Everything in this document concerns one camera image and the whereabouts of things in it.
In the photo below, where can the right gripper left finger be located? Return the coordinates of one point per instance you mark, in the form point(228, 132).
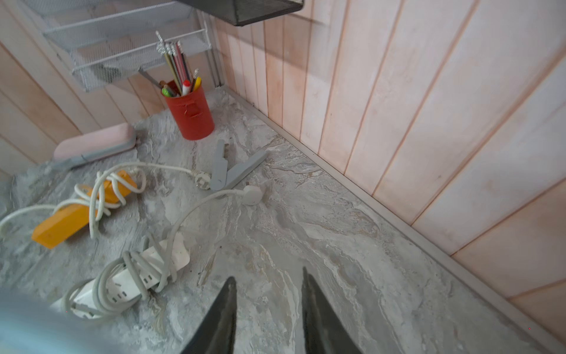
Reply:
point(217, 332)

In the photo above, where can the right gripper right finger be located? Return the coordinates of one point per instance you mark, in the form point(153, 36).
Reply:
point(323, 330)

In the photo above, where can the white power strip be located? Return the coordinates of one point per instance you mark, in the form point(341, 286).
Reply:
point(125, 281)

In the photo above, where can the yellow power strip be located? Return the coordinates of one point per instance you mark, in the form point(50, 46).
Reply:
point(72, 215)

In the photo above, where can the red metal pencil cup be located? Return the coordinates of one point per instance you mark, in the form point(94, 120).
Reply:
point(192, 115)

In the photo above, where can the pink case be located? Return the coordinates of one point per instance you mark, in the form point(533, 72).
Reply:
point(88, 148)

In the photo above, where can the pencils and pens bundle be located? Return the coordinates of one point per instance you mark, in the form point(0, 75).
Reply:
point(176, 61)

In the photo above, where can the white wire mesh shelf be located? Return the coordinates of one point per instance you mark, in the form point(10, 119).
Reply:
point(100, 43)

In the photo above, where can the black mesh wall basket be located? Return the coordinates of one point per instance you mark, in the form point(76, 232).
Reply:
point(240, 13)

